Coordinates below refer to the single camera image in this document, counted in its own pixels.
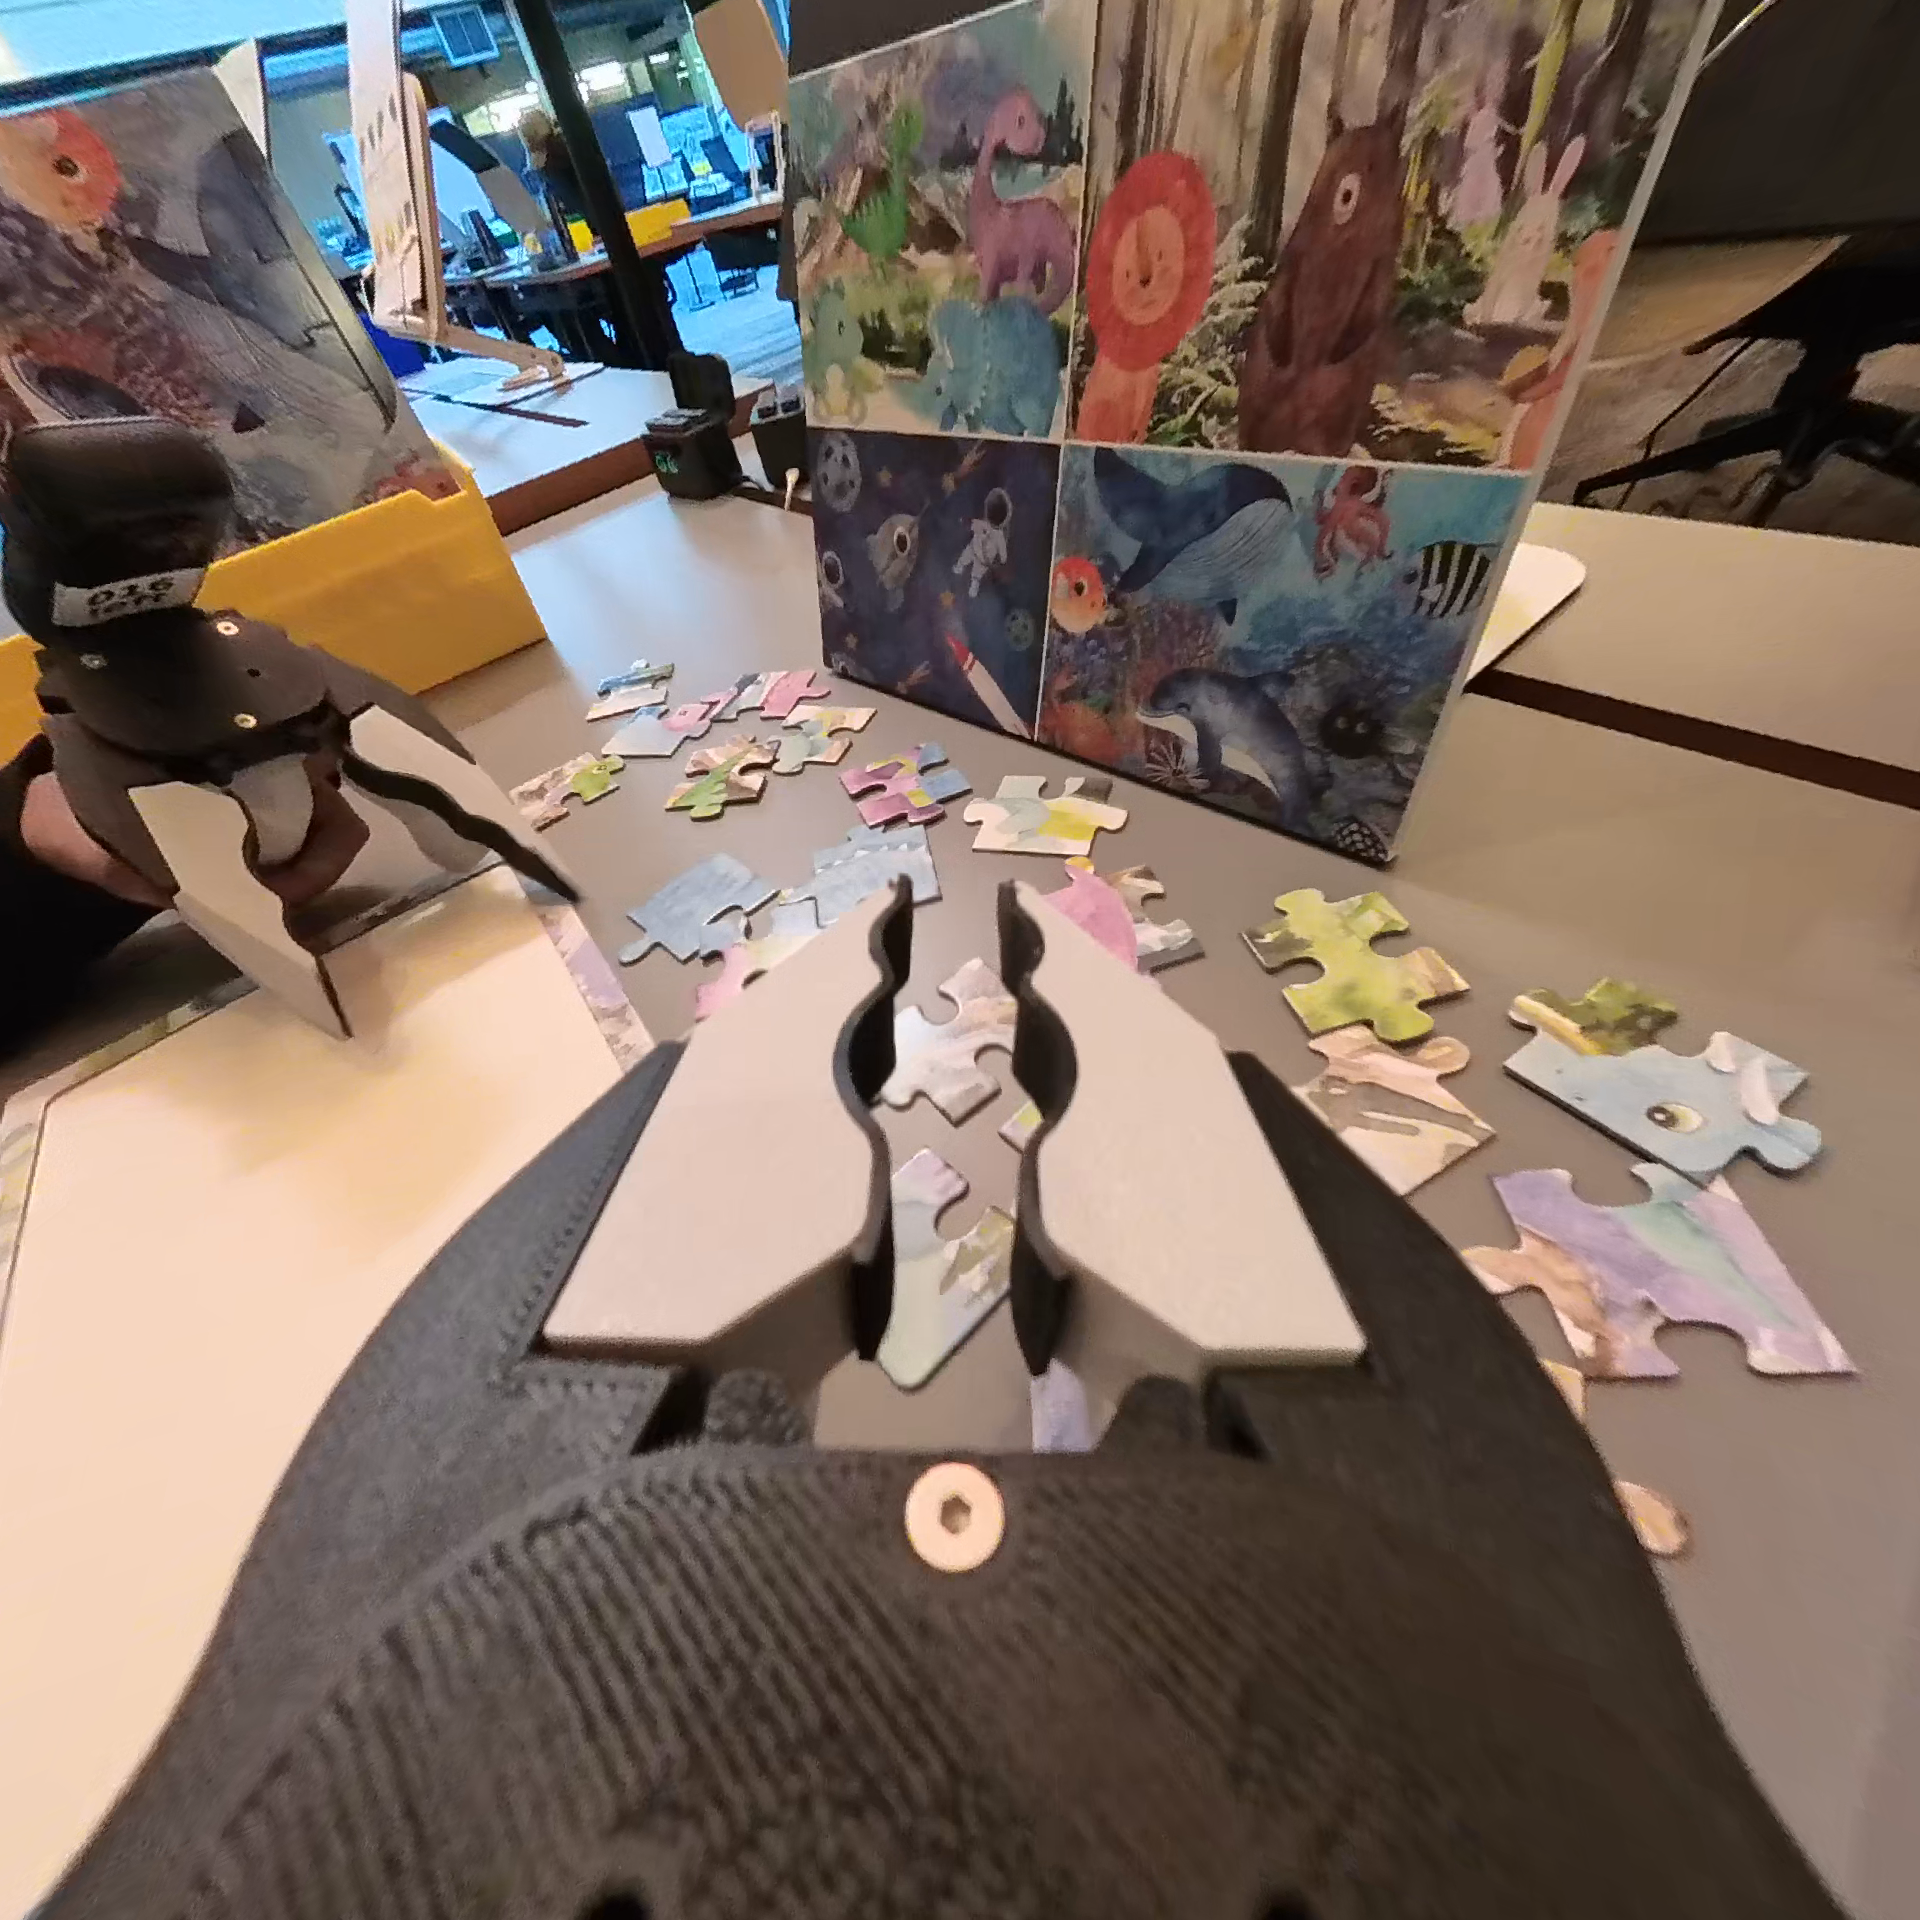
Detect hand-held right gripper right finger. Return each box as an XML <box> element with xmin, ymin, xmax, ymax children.
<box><xmin>996</xmin><ymin>879</ymin><xmax>1367</xmax><ymax>1416</ymax></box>

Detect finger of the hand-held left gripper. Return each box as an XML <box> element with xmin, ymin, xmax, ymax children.
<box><xmin>129</xmin><ymin>776</ymin><xmax>357</xmax><ymax>1040</ymax></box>
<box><xmin>337</xmin><ymin>701</ymin><xmax>585</xmax><ymax>904</ymax></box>

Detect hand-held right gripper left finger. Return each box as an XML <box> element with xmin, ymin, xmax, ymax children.
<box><xmin>541</xmin><ymin>877</ymin><xmax>917</xmax><ymax>1368</ymax></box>

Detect pile of jigsaw pieces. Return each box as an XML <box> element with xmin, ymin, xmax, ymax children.
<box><xmin>510</xmin><ymin>660</ymin><xmax>1863</xmax><ymax>1561</ymax></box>

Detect light blue jigsaw piece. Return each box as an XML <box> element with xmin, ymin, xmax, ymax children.
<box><xmin>619</xmin><ymin>854</ymin><xmax>781</xmax><ymax>964</ymax></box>

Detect green beige jigsaw piece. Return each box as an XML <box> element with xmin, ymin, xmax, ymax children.
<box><xmin>663</xmin><ymin>745</ymin><xmax>781</xmax><ymax>823</ymax></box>

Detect puzzle tray with painted border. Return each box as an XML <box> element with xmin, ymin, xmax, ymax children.
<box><xmin>0</xmin><ymin>862</ymin><xmax>663</xmax><ymax>1920</ymax></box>

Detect pink yellow joined jigsaw piece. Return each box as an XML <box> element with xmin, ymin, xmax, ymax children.
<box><xmin>839</xmin><ymin>745</ymin><xmax>973</xmax><ymax>829</ymax></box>

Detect person's left forearm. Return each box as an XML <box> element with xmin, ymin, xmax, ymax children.
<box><xmin>0</xmin><ymin>854</ymin><xmax>250</xmax><ymax>1058</ymax></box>

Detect person's left hand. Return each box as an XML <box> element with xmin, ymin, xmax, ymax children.
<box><xmin>22</xmin><ymin>772</ymin><xmax>373</xmax><ymax>911</ymax></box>

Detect yellow plastic bin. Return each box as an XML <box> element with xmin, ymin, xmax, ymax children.
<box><xmin>0</xmin><ymin>462</ymin><xmax>548</xmax><ymax>770</ymax></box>

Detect ocean jigsaw puzzle board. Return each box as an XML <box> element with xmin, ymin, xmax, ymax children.
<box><xmin>0</xmin><ymin>66</ymin><xmax>471</xmax><ymax>548</ymax></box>

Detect black device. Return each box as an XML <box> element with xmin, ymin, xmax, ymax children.
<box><xmin>645</xmin><ymin>351</ymin><xmax>817</xmax><ymax>501</ymax></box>

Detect wooden easel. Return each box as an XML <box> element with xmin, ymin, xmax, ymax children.
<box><xmin>345</xmin><ymin>0</ymin><xmax>572</xmax><ymax>394</ymax></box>

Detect black pole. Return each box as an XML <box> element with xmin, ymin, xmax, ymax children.
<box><xmin>510</xmin><ymin>0</ymin><xmax>682</xmax><ymax>368</ymax></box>

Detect illustrated puzzle box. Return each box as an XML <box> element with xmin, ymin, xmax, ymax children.
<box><xmin>785</xmin><ymin>0</ymin><xmax>1719</xmax><ymax>866</ymax></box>

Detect black office chair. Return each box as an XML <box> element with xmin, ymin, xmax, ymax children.
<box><xmin>1558</xmin><ymin>223</ymin><xmax>1920</xmax><ymax>512</ymax></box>

